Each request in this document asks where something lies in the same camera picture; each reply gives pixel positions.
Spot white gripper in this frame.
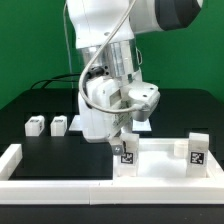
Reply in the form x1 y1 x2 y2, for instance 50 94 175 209
78 77 160 156

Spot white square table top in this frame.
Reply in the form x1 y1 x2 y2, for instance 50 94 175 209
114 139 219 179

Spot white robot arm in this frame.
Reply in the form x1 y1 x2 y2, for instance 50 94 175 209
66 0 203 155

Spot white U-shaped obstacle fence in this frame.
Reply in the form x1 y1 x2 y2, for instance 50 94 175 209
0 144 224 205

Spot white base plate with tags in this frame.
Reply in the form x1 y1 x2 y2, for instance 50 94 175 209
69 115 151 131

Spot black cables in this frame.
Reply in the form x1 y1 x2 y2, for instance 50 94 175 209
29 73 81 91

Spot white cable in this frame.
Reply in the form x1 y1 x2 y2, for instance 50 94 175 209
62 3 75 76

